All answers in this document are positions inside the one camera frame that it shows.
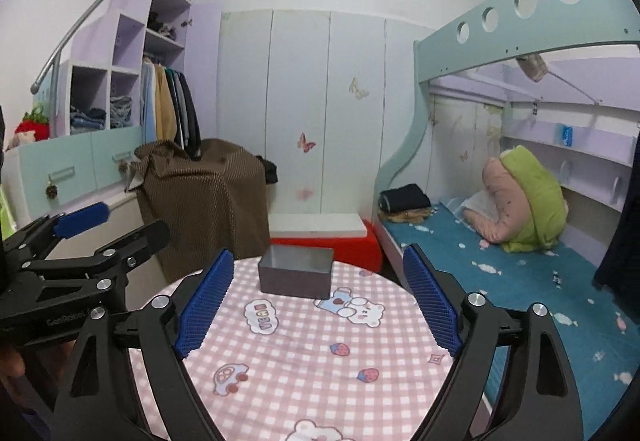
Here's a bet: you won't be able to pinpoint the pile of folded jeans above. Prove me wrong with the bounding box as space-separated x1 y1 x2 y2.
69 95 134 130

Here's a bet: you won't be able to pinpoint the folded dark clothes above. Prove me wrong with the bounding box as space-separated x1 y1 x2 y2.
378 184 432 212

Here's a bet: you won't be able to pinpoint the green blanket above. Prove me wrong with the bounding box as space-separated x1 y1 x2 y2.
499 146 569 254

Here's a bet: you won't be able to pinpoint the folded yellow cloth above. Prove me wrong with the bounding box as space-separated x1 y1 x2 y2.
378 208 433 224

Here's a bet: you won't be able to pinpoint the pink pillow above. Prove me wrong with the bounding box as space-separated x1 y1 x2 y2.
464 156 537 243

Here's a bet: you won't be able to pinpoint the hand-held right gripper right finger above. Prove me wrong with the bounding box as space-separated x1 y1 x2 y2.
402 243 587 441

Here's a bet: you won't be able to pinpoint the purple cubby shelf unit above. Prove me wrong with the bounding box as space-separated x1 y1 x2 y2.
49 0 222 138

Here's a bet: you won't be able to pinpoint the brown dotted cover cloth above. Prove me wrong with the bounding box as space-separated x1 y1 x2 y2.
133 138 271 283

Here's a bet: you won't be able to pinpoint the white wardrobe with butterflies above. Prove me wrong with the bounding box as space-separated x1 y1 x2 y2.
217 10 437 218

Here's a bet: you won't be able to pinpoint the red strawberry plush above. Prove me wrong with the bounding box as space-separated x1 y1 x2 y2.
13 104 51 143

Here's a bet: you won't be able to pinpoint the white cloth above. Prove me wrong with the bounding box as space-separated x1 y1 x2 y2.
459 192 497 222

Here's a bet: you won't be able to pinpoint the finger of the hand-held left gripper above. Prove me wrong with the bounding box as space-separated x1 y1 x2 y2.
5 202 111 267
30 220 171 282

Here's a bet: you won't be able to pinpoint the mint green bunk bed frame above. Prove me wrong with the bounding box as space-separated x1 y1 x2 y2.
374 0 640 282

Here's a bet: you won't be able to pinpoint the pink checked tablecloth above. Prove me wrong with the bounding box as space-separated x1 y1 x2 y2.
127 255 497 441

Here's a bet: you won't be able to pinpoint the grey rectangular box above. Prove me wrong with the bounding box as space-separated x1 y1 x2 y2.
257 244 335 301

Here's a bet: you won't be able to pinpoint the mint green drawer cabinet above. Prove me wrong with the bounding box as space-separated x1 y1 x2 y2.
4 125 147 228

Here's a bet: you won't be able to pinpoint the blue candy print bed sheet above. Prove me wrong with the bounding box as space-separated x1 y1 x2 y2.
384 200 640 441

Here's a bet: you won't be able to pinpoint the dark hanging cloth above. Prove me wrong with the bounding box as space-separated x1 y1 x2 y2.
592 130 640 308

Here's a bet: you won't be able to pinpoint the person's left hand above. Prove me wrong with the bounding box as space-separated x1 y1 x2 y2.
0 345 27 378

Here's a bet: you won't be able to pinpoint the black bag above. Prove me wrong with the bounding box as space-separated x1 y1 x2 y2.
254 154 279 186

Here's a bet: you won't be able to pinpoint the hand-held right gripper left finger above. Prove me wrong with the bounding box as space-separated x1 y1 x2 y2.
50 248 236 441

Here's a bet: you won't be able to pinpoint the metal handrail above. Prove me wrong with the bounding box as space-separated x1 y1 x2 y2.
30 0 203 95

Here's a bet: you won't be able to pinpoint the red stool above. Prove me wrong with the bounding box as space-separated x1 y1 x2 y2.
270 219 384 278

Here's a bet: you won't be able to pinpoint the dark items on shelf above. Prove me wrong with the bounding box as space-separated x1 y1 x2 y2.
146 13 180 41

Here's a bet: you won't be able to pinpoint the row of hanging clothes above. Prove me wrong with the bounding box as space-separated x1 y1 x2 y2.
140 60 203 158

